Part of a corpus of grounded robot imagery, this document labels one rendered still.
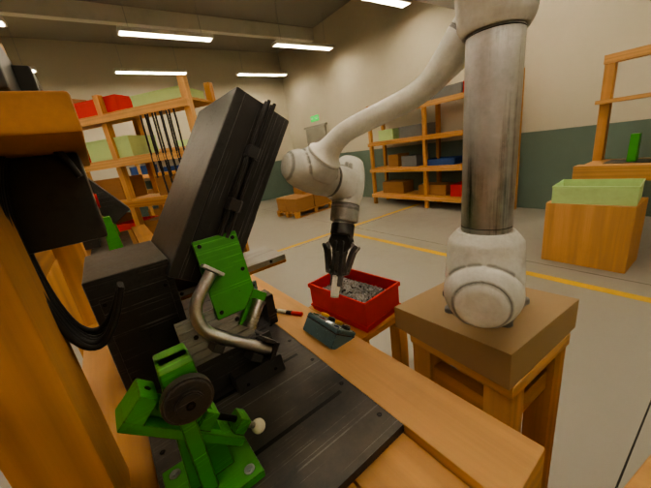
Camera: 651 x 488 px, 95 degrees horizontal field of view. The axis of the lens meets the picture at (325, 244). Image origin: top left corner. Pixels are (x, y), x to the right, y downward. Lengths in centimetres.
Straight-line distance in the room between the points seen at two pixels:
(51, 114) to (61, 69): 971
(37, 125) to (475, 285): 67
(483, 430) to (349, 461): 26
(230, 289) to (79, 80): 943
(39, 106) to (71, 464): 48
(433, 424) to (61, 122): 74
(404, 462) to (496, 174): 57
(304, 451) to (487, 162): 66
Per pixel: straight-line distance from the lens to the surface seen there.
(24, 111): 42
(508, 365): 85
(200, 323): 79
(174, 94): 368
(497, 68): 69
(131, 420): 57
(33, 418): 60
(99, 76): 1011
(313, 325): 96
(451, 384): 107
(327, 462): 68
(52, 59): 1018
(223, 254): 83
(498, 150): 68
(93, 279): 86
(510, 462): 71
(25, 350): 56
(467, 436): 72
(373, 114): 84
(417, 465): 70
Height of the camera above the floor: 145
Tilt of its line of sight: 18 degrees down
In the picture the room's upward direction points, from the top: 8 degrees counter-clockwise
